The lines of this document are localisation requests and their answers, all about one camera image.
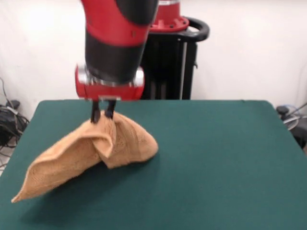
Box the black cable bundle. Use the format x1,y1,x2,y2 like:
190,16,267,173
0,76,30,168

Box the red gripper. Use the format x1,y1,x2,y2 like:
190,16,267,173
75,64,145,124

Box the tan terry towel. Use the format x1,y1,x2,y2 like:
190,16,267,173
11,110,159,204

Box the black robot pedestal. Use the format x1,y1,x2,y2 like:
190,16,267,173
140,16,211,100

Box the dark green table cloth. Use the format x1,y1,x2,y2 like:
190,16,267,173
0,99,307,230

